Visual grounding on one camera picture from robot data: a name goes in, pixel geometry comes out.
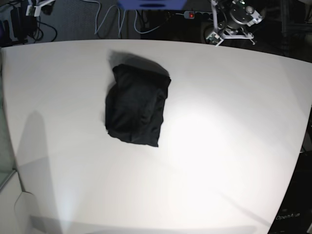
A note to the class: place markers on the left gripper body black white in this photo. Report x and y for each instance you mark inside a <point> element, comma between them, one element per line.
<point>231,17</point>

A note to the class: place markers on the dark navy long-sleeve T-shirt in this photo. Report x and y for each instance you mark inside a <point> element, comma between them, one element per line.
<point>135,101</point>

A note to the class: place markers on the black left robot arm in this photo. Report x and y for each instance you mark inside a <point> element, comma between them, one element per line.
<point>230,20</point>

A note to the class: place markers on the blue plastic bin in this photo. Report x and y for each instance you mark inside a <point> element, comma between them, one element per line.
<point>152,4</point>

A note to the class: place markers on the black OpenArm labelled case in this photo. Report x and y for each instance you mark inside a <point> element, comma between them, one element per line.
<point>295,213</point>

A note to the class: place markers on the black power adapter box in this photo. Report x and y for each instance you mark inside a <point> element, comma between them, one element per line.
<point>22,24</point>

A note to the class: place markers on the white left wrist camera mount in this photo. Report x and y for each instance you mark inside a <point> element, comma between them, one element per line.
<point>214,39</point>

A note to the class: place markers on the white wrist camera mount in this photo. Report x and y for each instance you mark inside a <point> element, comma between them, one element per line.
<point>36,7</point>
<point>214,39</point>

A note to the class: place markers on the black power strip red switch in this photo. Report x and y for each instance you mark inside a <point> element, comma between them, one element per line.
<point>198,15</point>

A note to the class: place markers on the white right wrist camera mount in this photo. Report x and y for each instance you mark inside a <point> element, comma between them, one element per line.
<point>36,7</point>

